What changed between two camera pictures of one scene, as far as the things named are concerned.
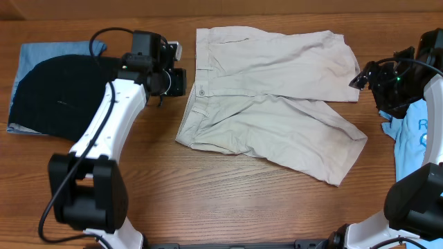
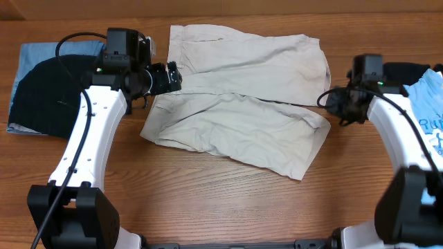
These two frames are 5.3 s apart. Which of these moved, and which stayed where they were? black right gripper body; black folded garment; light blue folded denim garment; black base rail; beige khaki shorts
Moved: black right gripper body; beige khaki shorts
Stayed: black base rail; light blue folded denim garment; black folded garment
